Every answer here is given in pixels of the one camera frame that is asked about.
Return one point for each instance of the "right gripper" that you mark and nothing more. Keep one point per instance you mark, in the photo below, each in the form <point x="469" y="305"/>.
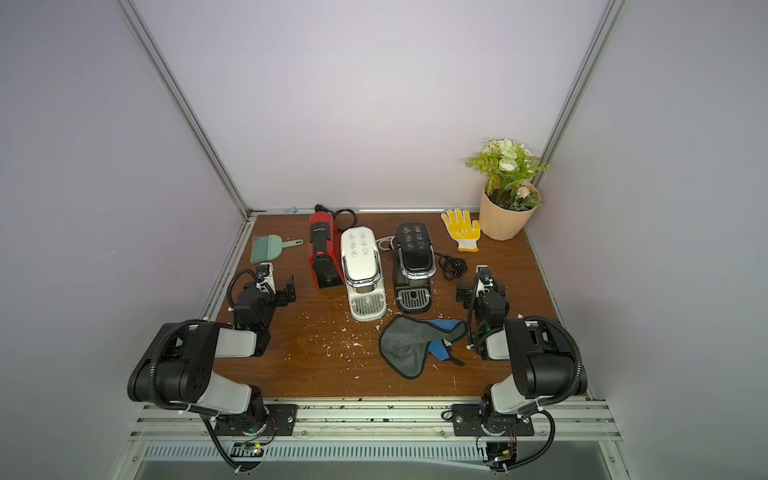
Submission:
<point x="472" y="297"/>

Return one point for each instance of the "white coffee machine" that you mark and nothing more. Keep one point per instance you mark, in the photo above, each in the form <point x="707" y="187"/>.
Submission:
<point x="363" y="274"/>

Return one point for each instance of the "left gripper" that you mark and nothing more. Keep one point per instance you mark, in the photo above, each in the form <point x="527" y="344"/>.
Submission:
<point x="291" y="291"/>

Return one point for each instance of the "green hand brush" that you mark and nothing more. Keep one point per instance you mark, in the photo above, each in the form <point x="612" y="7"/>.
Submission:
<point x="270" y="247"/>

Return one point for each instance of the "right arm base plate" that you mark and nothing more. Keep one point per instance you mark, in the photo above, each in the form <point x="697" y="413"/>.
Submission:
<point x="472" y="420"/>

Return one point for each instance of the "black coffee machine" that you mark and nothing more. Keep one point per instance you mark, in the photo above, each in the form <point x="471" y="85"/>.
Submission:
<point x="414" y="266"/>

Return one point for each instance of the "potted artificial plant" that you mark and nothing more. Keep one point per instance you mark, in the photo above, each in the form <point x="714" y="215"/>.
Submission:
<point x="509" y="197"/>

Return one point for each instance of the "blue grey microfiber cloth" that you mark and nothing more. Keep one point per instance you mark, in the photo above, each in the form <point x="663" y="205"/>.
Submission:
<point x="406" y="343"/>

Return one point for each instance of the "red coffee machine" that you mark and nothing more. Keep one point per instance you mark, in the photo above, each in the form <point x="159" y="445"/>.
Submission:
<point x="324" y="255"/>

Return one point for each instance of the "yellow work glove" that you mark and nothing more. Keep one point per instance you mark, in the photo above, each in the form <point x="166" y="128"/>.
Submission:
<point x="462" y="229"/>

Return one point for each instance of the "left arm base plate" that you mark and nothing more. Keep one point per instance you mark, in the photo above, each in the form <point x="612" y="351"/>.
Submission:
<point x="271" y="420"/>

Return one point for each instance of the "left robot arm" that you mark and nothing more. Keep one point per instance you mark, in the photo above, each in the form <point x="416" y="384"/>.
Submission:
<point x="176" y="373"/>

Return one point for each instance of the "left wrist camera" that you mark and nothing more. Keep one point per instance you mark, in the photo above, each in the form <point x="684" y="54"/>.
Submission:
<point x="265" y="278"/>

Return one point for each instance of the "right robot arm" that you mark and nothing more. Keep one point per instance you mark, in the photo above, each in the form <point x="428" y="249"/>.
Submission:
<point x="546" y="369"/>

